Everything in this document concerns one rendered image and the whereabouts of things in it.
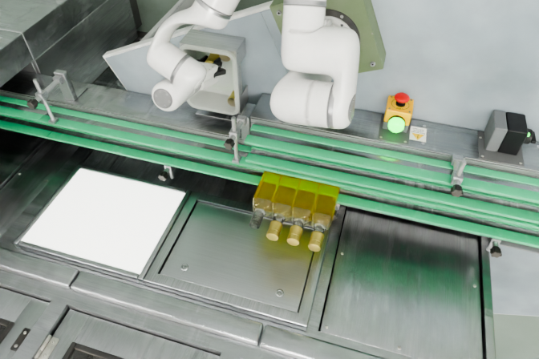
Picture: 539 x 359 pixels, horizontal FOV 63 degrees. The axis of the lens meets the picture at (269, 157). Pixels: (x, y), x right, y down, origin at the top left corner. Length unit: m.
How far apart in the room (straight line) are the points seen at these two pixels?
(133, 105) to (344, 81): 0.88
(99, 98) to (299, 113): 0.90
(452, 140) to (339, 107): 0.51
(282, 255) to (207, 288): 0.23
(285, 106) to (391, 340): 0.69
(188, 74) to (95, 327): 0.72
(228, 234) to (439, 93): 0.73
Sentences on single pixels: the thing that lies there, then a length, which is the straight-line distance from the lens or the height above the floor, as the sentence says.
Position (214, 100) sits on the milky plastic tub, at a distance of 1.41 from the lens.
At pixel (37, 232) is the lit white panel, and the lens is 1.53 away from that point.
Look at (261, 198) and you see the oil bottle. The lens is 1.24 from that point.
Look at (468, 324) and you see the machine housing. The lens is 1.35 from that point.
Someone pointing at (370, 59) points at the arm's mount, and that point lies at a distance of 1.16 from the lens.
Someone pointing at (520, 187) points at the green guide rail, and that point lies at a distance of 1.29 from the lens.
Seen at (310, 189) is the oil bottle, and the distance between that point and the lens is 1.26.
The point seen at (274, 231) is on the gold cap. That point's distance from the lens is 1.18.
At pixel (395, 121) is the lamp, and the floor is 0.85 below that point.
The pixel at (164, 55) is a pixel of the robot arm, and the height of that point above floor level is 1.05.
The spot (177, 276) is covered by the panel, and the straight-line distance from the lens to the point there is 1.31.
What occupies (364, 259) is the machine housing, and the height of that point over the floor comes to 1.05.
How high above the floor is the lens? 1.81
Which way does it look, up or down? 42 degrees down
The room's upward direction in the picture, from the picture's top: 157 degrees counter-clockwise
